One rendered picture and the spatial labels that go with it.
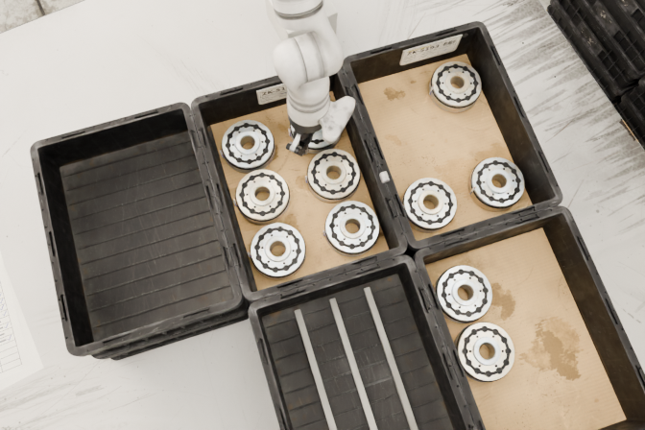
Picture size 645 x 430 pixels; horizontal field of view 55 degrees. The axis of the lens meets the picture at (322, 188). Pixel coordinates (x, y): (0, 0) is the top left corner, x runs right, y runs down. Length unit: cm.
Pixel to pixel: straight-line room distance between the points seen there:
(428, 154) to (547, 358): 44
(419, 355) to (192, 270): 45
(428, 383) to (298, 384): 23
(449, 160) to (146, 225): 61
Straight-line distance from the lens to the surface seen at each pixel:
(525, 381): 122
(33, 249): 144
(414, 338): 117
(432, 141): 127
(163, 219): 123
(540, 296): 124
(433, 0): 159
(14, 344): 141
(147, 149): 128
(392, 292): 118
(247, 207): 118
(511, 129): 127
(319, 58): 91
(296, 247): 115
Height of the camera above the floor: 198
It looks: 72 degrees down
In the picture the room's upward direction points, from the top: 4 degrees clockwise
